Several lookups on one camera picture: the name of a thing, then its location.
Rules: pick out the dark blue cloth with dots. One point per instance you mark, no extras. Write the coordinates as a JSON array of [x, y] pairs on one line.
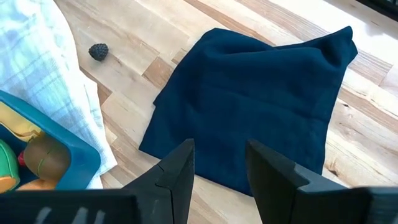
[[248, 102]]

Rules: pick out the small red toy cherry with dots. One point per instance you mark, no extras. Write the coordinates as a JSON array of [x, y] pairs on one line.
[[21, 158]]

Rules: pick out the brown toy kiwi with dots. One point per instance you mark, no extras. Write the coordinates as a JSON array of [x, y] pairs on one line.
[[46, 157]]

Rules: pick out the dark toy blackberry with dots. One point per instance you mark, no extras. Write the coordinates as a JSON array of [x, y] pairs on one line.
[[98, 52]]

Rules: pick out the green toy fruit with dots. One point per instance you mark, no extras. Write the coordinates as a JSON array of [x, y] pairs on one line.
[[7, 165]]

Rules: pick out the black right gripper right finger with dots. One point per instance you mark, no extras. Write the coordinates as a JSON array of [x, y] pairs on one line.
[[280, 186]]

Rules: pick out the white plaid kitchen towel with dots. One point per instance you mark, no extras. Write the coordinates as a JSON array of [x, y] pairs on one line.
[[46, 77]]

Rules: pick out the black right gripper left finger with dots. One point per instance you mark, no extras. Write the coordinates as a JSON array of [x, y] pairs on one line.
[[177, 180]]

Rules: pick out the orange toy fruit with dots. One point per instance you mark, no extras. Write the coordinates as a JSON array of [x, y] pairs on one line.
[[37, 185]]

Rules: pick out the teal plastic tupperware container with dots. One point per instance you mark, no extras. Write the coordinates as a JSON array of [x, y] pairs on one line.
[[81, 161]]

